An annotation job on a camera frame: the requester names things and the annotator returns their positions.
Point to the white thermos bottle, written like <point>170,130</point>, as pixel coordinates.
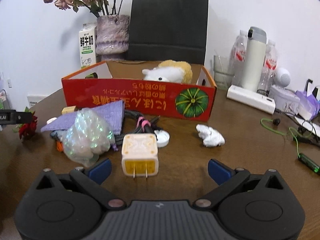
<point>254,59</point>

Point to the white power bank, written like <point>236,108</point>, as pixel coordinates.
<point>252,99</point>

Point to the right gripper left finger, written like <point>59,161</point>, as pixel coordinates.
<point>90,181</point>

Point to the red artificial rose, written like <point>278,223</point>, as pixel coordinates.
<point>27,131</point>

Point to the purple tissue pack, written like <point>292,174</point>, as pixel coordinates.
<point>308,107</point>

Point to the left plastic water bottle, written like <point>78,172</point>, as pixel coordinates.
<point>237,57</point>

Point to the white tissue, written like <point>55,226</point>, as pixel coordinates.
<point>210,137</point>

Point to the red pumpkin cardboard box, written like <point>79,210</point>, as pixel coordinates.
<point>111,81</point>

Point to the purple ceramic vase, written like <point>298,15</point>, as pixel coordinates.
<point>112,37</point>

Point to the clear drinking glass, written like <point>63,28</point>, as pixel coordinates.
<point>223,74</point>

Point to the right plastic water bottle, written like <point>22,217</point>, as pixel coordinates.
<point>270,64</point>

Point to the purple knitted pouch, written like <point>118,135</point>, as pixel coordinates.
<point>112,113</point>

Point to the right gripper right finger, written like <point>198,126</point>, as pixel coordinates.
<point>228,181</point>

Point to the iridescent plastic bag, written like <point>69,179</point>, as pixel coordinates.
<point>88,138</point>

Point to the white round speaker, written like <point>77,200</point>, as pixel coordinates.
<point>281,77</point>

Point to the cream yellow plug adapter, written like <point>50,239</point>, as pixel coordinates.
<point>140,155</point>

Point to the plastic water bottle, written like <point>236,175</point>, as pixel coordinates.
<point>237,57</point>
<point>270,64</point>

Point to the white round lid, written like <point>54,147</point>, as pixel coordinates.
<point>162,137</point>

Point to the white and yellow plush sheep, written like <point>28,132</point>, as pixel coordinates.
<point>170,71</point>

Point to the white green milk carton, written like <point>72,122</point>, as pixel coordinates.
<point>87,47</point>

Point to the black paper shopping bag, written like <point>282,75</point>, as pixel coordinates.
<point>168,30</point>

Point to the small wooden block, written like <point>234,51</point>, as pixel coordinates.
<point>67,110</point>

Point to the white round tin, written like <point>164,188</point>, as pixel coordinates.
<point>285,100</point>

